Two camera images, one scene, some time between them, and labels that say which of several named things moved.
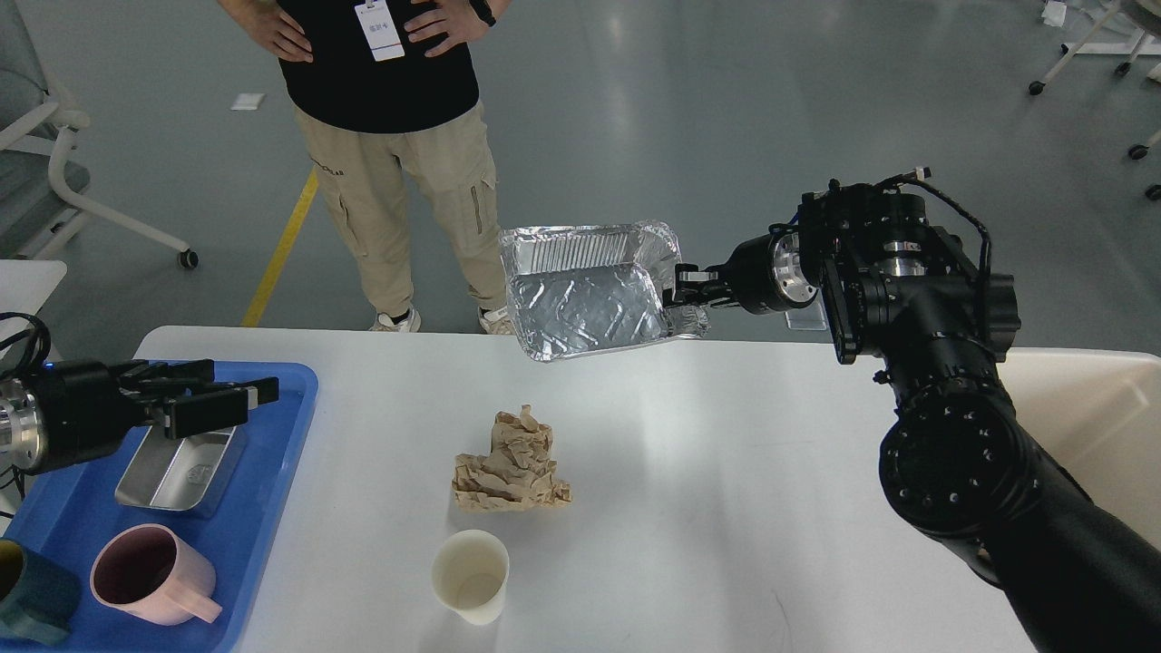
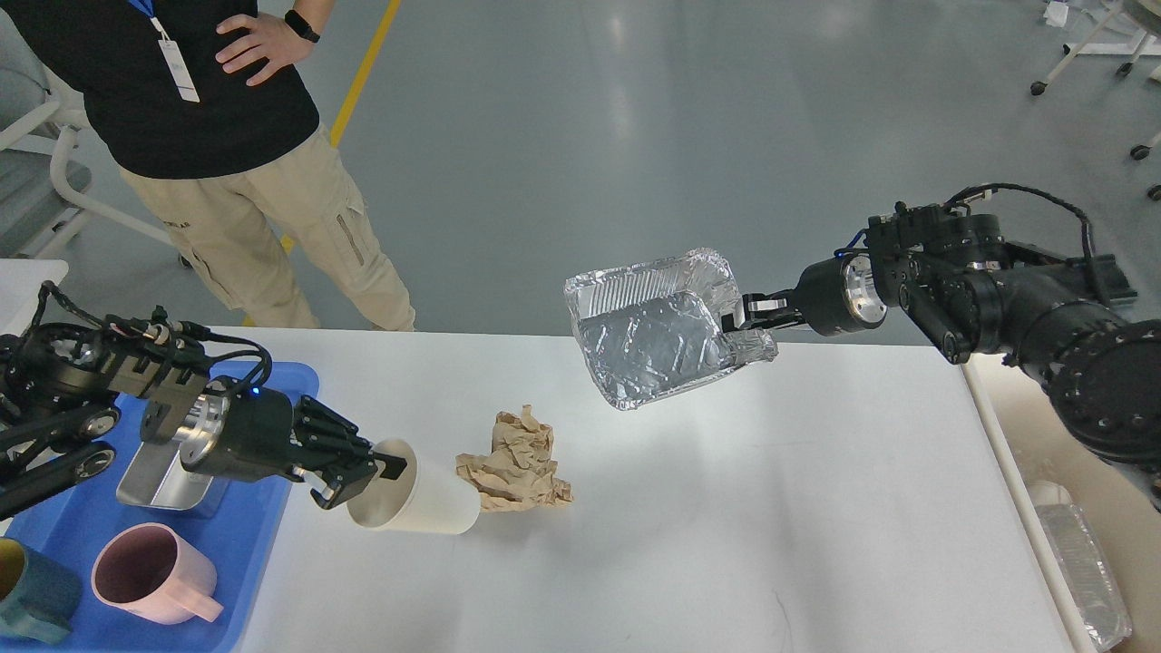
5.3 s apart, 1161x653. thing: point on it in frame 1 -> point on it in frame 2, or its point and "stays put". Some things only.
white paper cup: x=469 y=575 -> x=428 y=495
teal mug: x=39 y=594 stays put
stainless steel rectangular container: x=194 y=472 stays put
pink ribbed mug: x=151 y=572 stays put
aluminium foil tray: x=580 y=289 -> x=654 y=326
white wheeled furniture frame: x=1123 y=28 stays put
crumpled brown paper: x=516 y=474 stays put
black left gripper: x=90 y=415 -> x=230 y=430
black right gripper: x=766 y=274 -> x=838 y=295
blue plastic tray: x=68 y=512 stays put
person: x=375 y=105 -> x=194 y=101
